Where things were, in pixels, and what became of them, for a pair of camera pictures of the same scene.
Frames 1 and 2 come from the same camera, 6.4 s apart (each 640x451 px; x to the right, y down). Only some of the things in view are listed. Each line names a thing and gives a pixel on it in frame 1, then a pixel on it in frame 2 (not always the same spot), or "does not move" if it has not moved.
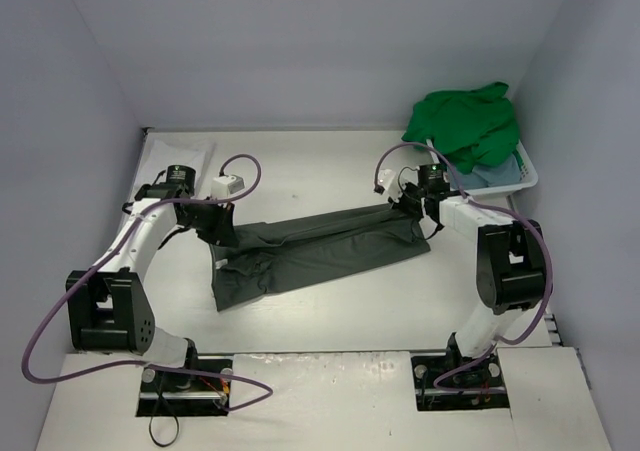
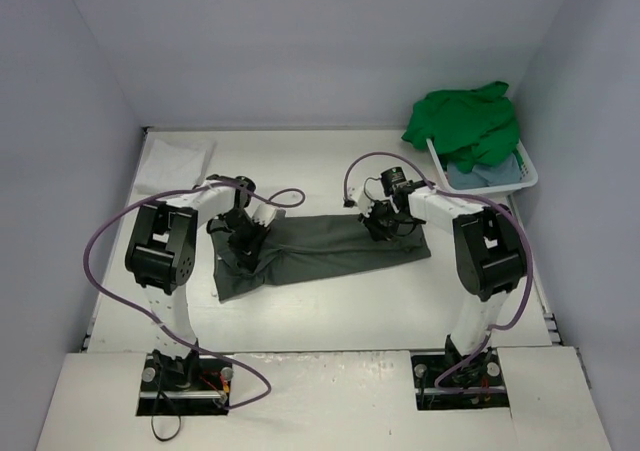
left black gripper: x=216 y=226 → x=245 y=243
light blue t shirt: x=507 y=172 does not move
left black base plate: x=174 y=394 does not move
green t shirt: x=469 y=129 does not move
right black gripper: x=409 y=203 → x=379 y=223
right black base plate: x=443 y=382 does not move
